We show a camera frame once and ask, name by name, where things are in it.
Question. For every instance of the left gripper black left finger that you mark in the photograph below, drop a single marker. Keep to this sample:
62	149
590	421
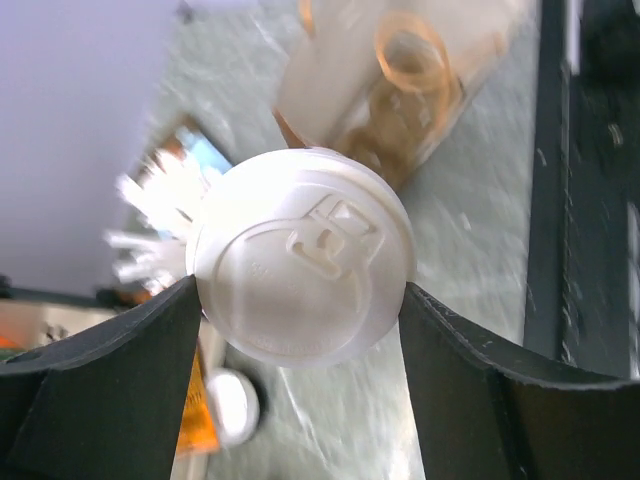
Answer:
105	403

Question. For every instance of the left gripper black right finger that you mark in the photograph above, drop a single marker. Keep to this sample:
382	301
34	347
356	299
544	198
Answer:
486	408

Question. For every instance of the stack of white cup lids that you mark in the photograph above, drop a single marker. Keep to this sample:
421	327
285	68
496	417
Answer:
236	406

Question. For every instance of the white cup lid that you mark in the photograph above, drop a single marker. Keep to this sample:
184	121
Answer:
301	257

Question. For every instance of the brown paper takeout bag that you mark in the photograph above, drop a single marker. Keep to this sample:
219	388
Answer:
347	47

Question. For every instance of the orange snack bag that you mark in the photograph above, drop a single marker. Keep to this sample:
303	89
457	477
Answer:
197	430

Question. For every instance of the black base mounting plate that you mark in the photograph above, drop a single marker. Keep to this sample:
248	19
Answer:
582	285

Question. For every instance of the light blue nut bag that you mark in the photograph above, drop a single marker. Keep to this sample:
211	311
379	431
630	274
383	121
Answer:
184	139

